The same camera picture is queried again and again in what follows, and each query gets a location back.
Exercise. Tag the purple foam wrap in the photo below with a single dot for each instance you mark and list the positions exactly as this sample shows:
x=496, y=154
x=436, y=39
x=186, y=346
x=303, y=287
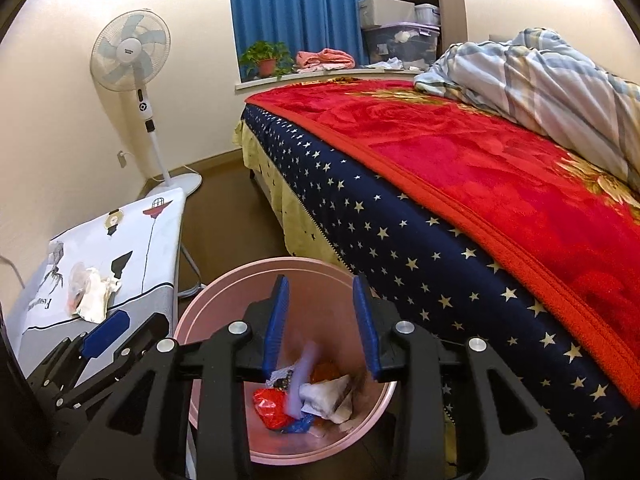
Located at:
x=302, y=370

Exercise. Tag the striped blue white quilt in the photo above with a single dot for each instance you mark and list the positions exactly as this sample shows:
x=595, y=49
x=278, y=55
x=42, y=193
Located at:
x=540, y=75

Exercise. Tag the orange plastic bag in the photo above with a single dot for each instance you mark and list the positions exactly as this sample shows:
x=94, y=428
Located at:
x=325, y=371

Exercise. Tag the red plastic bag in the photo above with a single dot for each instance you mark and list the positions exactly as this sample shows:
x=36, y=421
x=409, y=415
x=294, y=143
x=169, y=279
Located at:
x=270, y=405

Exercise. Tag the clear storage box purple lid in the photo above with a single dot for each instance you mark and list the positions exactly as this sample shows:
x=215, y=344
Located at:
x=400, y=45

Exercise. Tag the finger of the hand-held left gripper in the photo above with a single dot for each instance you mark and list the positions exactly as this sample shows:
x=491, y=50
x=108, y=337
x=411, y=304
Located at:
x=145, y=335
x=105, y=332

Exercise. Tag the potted green plant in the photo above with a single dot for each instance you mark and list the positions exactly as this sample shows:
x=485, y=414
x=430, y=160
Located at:
x=267, y=66

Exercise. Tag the blue curtain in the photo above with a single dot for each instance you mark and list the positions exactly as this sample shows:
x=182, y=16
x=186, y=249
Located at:
x=300, y=10

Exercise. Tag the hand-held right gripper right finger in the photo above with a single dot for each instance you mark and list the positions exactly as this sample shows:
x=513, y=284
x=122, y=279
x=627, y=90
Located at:
x=367, y=325

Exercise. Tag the pink folded towel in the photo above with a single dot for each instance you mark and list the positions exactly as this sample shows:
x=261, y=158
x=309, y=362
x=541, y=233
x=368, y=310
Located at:
x=325, y=60

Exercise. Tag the pink plastic bucket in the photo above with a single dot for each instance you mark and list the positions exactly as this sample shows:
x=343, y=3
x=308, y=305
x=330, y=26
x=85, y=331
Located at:
x=225, y=285

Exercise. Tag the white standing fan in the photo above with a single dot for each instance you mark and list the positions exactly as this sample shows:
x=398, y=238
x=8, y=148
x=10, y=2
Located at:
x=130, y=45

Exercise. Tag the bed with red blanket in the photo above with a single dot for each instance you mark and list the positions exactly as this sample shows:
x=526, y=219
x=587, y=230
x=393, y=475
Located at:
x=400, y=245

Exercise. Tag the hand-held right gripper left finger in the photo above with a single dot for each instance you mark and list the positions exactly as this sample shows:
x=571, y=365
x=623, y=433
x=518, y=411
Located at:
x=275, y=320

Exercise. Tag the grey cardboard box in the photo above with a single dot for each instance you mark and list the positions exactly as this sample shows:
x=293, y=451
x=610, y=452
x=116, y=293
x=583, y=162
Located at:
x=385, y=10

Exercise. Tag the white paper sheet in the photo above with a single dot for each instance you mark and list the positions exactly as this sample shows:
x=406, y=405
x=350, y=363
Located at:
x=100, y=300

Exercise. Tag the white plastic container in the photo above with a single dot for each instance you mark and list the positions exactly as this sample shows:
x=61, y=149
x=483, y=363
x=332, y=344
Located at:
x=426, y=15

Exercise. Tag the small low wall outlet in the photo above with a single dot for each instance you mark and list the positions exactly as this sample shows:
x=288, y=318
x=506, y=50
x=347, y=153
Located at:
x=122, y=158

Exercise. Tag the red floral blanket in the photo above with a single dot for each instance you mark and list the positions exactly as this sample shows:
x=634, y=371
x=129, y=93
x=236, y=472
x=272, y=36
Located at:
x=450, y=160

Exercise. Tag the blue plastic bag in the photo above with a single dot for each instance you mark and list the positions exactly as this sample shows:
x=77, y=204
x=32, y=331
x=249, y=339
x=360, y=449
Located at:
x=300, y=426

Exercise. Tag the white printed tablecloth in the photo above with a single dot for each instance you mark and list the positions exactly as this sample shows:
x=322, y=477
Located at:
x=135, y=230

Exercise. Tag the yellow bed skirt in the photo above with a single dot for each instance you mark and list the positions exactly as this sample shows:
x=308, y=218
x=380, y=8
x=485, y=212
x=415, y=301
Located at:
x=295, y=220

